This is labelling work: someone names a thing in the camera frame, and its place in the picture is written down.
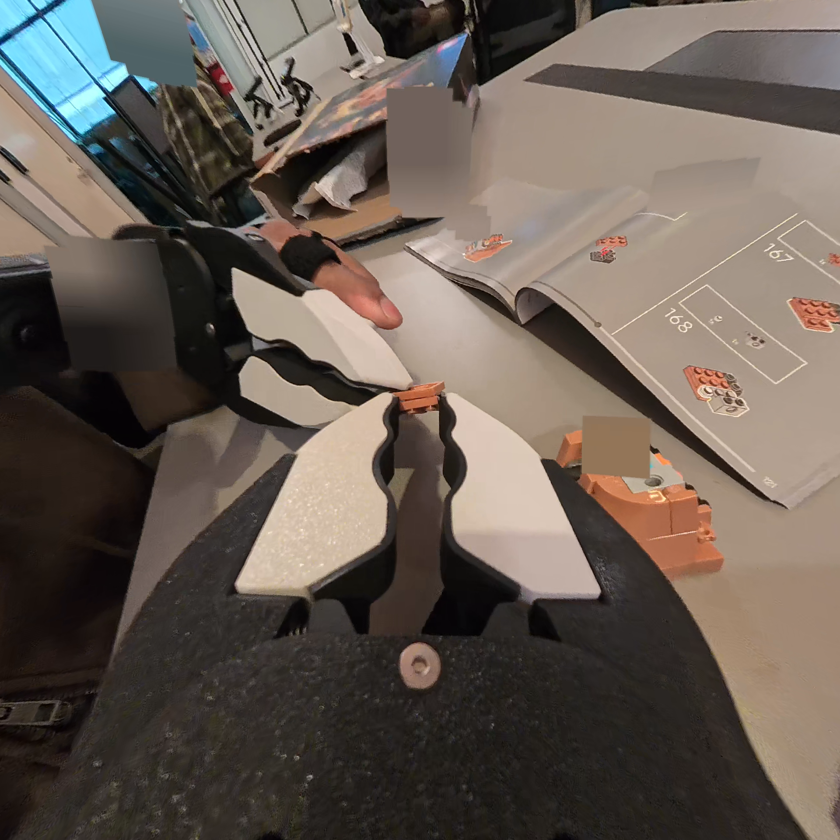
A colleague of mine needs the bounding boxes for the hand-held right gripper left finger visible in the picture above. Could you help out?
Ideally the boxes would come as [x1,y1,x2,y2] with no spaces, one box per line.
[234,392,399,596]

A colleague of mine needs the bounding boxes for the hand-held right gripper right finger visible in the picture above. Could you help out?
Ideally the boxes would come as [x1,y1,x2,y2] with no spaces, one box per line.
[440,392,602,601]

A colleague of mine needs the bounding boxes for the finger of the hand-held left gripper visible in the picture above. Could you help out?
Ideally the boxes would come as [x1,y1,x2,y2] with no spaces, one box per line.
[231,268,414,389]
[238,354,388,427]

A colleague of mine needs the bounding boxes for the brown brick plate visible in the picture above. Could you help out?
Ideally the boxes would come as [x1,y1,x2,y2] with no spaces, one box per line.
[395,382,446,414]

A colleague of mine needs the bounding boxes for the brown brick model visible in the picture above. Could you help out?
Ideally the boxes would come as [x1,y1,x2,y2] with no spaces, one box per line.
[556,430,725,578]

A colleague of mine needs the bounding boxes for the person's left forearm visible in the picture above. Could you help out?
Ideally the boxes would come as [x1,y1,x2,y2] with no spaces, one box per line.
[112,371,231,437]

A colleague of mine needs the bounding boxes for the grey desk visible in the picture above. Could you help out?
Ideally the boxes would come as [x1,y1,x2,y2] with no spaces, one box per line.
[112,0,840,840]

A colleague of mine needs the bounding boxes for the person's left hand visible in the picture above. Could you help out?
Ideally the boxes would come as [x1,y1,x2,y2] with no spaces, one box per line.
[259,220,403,330]

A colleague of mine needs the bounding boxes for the hanging plaid coat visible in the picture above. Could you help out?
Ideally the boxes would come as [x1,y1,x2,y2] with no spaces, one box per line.
[157,82,253,204]

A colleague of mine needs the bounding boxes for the grey plastic bag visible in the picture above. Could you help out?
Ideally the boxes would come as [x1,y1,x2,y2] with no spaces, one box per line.
[292,141,388,221]

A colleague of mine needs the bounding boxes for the grey instruction booklet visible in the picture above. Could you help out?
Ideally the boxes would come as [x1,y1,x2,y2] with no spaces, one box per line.
[405,184,840,509]

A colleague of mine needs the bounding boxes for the white double door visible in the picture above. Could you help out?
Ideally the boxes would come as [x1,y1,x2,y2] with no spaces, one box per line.
[0,66,148,257]

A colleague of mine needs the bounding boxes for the colourful toy set box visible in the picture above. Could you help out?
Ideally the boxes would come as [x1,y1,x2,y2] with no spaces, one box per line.
[251,29,478,247]

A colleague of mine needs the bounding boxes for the person's brown jacket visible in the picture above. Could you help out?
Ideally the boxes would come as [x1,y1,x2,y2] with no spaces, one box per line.
[0,384,172,840]

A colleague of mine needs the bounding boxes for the white monitor stand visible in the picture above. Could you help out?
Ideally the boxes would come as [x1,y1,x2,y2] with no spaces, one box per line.
[335,0,386,81]

